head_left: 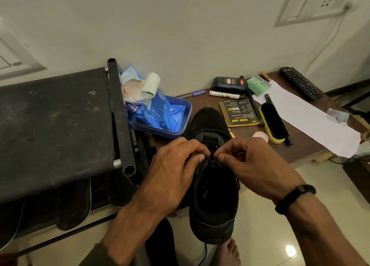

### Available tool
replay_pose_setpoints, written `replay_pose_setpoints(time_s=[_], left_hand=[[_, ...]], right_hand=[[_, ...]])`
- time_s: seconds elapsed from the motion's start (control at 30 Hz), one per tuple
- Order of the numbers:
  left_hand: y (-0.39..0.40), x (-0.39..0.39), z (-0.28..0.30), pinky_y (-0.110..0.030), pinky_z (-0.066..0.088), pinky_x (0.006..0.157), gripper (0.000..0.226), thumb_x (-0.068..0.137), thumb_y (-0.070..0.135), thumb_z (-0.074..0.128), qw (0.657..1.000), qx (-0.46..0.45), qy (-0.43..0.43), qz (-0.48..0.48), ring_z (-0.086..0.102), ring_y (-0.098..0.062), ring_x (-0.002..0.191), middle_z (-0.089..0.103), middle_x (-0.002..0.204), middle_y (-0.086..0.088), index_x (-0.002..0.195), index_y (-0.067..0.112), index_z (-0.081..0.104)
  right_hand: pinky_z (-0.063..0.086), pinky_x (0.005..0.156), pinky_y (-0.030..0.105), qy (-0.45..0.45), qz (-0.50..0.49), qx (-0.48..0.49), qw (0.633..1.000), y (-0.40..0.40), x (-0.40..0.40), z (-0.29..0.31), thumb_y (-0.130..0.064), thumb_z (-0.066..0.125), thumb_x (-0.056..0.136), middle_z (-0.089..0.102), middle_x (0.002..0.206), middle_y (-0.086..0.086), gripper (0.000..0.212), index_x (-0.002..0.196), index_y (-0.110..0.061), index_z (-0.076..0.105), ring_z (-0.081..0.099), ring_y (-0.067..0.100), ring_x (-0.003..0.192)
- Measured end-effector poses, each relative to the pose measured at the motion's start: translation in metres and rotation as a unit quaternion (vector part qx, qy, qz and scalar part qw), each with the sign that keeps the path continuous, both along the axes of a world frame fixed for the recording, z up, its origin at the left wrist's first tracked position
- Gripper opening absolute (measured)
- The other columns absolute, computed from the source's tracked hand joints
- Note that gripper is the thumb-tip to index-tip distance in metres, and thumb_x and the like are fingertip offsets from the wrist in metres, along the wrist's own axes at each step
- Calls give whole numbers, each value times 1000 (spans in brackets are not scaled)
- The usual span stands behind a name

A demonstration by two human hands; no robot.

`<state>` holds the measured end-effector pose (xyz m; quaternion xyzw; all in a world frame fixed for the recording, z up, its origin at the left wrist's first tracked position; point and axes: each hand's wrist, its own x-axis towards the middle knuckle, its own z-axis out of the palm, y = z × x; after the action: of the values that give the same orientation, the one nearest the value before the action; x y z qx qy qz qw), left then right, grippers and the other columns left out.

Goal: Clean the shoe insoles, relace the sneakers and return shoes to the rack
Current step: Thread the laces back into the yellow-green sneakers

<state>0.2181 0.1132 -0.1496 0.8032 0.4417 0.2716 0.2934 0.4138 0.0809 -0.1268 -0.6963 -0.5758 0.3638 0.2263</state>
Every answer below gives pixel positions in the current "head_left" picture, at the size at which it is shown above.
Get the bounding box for person's left hand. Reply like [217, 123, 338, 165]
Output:
[138, 137, 211, 215]

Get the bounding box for person's right hand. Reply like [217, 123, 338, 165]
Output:
[214, 137, 306, 202]

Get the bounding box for black lace-up shoe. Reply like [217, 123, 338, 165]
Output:
[183, 107, 241, 266]

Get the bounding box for person's left forearm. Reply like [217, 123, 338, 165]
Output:
[97, 188, 175, 266]

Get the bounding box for person's right forearm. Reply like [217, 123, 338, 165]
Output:
[276, 192, 370, 266]

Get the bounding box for small pink round lid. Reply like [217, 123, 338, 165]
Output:
[252, 131, 269, 144]

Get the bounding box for blue plastic tray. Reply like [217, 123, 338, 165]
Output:
[127, 95, 193, 140]

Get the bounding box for black and yellow notepad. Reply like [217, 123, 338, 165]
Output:
[219, 98, 260, 128]

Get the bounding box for yellow shoe brush black bristles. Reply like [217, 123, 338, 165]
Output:
[258, 94, 293, 147]

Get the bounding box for blue wipes packet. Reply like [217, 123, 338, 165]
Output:
[120, 65, 187, 132]

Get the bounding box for white marker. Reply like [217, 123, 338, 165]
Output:
[209, 90, 249, 100]

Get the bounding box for blue pen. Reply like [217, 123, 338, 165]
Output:
[179, 90, 206, 100]

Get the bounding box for black shoe polish bottle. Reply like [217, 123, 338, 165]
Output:
[211, 76, 249, 94]

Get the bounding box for black wristband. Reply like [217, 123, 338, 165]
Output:
[275, 184, 317, 215]

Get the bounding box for green comb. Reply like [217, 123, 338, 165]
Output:
[246, 75, 272, 96]

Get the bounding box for white paper roll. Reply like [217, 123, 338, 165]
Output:
[141, 72, 161, 100]

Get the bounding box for white paper sheet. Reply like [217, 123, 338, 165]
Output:
[253, 80, 361, 159]

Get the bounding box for person's bare foot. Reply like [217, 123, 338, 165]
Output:
[213, 238, 242, 266]

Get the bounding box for beige cloth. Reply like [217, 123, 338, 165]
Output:
[121, 80, 144, 102]

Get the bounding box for black remote control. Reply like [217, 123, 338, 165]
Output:
[279, 67, 323, 101]

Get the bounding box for black slipper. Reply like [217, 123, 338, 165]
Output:
[56, 176, 92, 232]

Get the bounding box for black fabric shoe rack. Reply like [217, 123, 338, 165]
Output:
[0, 58, 137, 258]

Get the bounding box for white cable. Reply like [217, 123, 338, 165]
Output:
[306, 2, 355, 70]

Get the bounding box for white wall socket plate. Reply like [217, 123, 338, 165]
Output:
[274, 0, 365, 28]

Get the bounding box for white wall panel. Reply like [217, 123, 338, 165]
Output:
[0, 17, 47, 82]

